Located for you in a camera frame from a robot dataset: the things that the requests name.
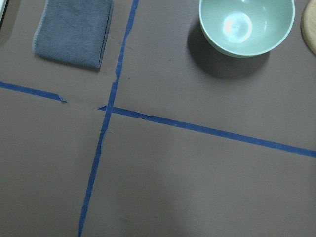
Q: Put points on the grey folded cloth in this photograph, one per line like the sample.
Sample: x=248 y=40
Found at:
x=74 y=31

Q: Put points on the white bear tray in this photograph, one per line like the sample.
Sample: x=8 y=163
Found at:
x=3 y=6

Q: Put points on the wooden mug tree stand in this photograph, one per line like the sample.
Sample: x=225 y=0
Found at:
x=308 y=25

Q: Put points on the mint green bowl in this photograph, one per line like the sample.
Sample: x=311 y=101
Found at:
x=245 y=28

